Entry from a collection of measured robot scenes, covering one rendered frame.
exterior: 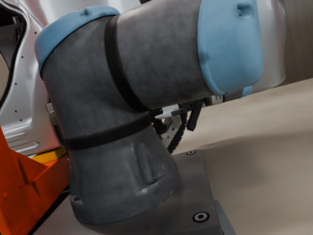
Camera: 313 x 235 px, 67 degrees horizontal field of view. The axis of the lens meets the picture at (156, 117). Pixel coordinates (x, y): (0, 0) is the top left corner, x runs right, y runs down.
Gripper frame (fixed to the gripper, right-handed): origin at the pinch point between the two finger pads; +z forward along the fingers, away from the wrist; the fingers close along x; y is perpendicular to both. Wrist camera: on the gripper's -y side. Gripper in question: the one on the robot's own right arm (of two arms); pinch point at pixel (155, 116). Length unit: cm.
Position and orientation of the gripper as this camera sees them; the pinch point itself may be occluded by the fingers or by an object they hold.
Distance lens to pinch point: 87.4
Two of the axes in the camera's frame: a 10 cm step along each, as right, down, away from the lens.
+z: -9.6, 2.7, 0.3
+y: -2.7, -9.5, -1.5
